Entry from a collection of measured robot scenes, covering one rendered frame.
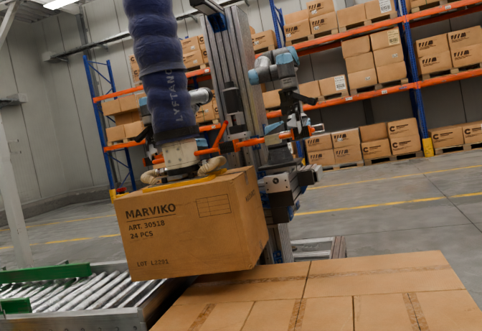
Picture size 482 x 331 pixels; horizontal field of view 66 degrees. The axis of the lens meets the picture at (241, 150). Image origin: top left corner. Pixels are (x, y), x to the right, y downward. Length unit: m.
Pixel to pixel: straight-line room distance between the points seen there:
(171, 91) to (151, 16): 0.35
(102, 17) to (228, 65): 10.71
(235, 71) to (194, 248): 1.17
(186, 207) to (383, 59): 7.49
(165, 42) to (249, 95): 0.74
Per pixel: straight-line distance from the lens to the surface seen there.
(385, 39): 8.81
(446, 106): 10.17
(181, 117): 1.75
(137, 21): 1.84
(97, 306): 2.12
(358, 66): 8.74
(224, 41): 2.40
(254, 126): 2.31
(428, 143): 8.68
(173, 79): 1.77
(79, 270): 2.63
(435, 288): 1.63
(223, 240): 1.64
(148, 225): 1.77
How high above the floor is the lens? 1.25
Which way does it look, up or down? 3 degrees down
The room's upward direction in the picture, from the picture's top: 11 degrees counter-clockwise
